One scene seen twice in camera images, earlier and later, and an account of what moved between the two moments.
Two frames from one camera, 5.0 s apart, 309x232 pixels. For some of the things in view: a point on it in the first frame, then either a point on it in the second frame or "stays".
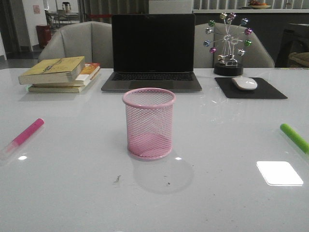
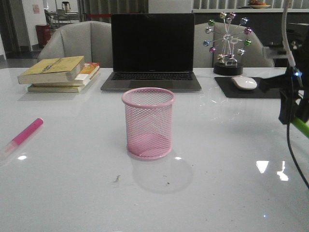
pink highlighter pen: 7,149 stays
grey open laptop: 153,50 stays
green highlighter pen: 302,145 → 301,125
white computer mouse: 244,83 stays
